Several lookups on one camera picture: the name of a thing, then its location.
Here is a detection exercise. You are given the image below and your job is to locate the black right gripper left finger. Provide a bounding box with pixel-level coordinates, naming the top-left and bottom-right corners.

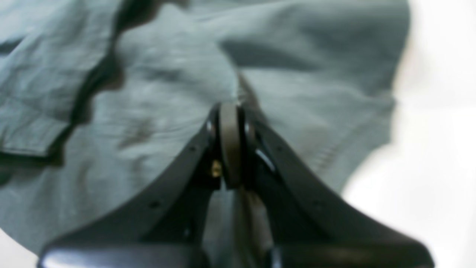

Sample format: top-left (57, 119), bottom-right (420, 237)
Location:
top-left (37, 103), bottom-right (240, 268)

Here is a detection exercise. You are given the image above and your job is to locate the dark grey t-shirt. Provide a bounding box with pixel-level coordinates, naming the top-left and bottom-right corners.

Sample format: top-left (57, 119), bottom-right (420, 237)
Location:
top-left (1, 0), bottom-right (410, 268)

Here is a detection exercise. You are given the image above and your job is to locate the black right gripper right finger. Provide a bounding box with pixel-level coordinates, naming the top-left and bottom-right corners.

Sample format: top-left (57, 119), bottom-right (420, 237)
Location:
top-left (240, 106), bottom-right (435, 268)

